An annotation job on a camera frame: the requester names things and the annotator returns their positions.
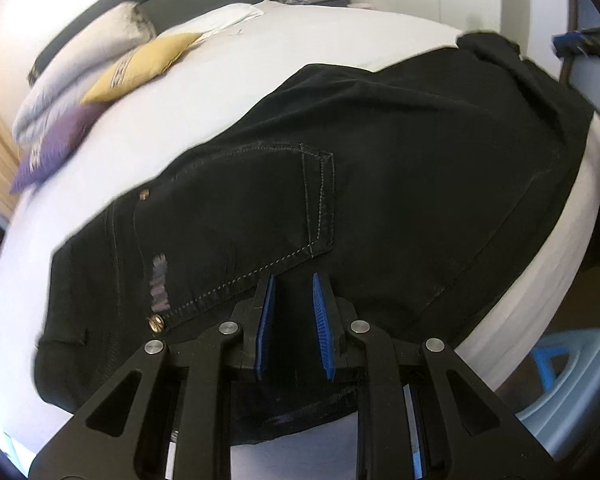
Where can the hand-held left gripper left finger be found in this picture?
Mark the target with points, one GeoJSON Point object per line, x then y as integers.
{"type": "Point", "coordinates": [266, 330]}

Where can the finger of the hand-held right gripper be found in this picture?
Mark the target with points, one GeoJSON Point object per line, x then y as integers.
{"type": "Point", "coordinates": [566, 44]}

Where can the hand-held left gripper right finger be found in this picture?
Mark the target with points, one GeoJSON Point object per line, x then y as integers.
{"type": "Point", "coordinates": [322, 325]}

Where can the black denim pants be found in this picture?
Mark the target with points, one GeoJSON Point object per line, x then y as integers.
{"type": "Point", "coordinates": [380, 160]}

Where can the bed with white sheet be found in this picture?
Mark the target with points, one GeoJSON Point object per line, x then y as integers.
{"type": "Point", "coordinates": [180, 110]}

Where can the dark grey nightstand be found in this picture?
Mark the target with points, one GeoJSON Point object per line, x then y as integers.
{"type": "Point", "coordinates": [330, 0]}

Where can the light blue plastic stool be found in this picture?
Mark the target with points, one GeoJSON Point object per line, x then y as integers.
{"type": "Point", "coordinates": [580, 360]}

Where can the purple cushion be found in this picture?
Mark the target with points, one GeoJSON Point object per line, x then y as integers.
{"type": "Point", "coordinates": [55, 145]}

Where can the yellow cushion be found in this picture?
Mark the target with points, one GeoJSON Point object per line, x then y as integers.
{"type": "Point", "coordinates": [140, 62]}

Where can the white pillow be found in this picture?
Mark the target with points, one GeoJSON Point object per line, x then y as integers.
{"type": "Point", "coordinates": [220, 15]}

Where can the folded grey duvet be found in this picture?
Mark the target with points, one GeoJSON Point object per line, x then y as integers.
{"type": "Point", "coordinates": [70, 75]}

